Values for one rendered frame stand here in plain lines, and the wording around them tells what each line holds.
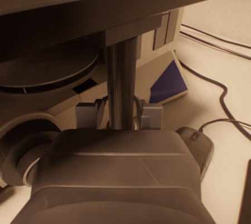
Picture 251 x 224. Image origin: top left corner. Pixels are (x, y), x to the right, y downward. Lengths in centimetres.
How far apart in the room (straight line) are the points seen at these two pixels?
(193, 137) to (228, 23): 48
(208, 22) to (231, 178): 52
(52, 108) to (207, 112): 24
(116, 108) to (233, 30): 55
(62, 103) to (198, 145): 16
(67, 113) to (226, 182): 20
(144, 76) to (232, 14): 44
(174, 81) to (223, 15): 39
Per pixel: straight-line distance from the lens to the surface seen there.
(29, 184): 19
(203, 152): 23
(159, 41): 28
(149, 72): 28
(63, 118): 22
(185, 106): 32
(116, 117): 17
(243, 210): 24
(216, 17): 67
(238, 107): 36
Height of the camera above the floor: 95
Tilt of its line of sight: 40 degrees down
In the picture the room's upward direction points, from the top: 1 degrees clockwise
